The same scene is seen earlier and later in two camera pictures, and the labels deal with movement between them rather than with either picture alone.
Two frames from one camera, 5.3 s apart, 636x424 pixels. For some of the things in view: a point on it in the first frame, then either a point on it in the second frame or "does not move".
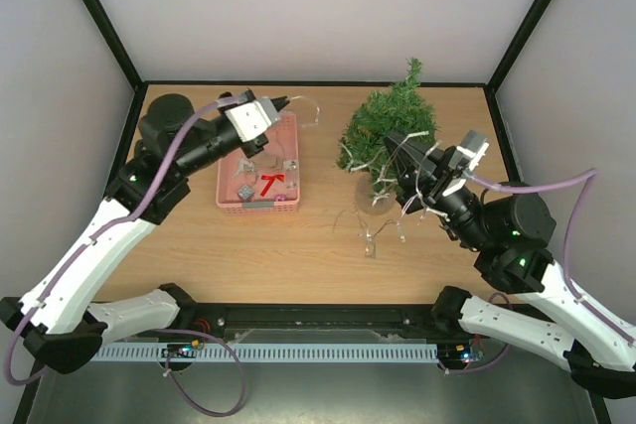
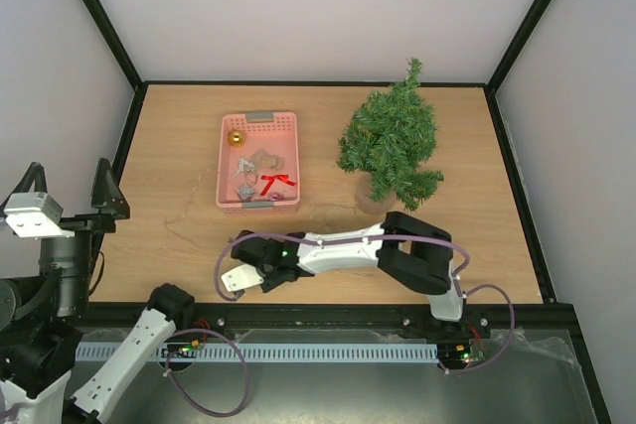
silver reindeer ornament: [244, 165] does not move
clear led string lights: [400, 197] to [251, 184]
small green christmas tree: [402, 108] does not move
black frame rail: [226, 323] does not move
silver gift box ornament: [245, 192] does not move
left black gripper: [257, 145] to [113, 207]
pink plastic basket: [268, 183] does not move
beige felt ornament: [269, 161] does not move
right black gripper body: [432, 176] to [246, 249]
